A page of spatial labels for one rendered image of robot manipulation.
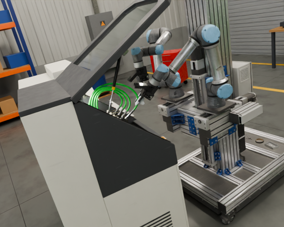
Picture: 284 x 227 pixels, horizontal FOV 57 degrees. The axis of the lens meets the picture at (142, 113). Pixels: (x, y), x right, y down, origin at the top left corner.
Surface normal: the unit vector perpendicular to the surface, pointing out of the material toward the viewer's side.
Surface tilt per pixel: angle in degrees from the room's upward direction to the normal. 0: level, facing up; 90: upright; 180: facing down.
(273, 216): 0
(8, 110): 90
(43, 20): 90
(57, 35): 90
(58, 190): 90
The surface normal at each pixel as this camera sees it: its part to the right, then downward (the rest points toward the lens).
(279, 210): -0.20, -0.91
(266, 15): -0.82, 0.36
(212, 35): 0.13, 0.21
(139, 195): 0.42, 0.25
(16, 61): 0.60, 0.18
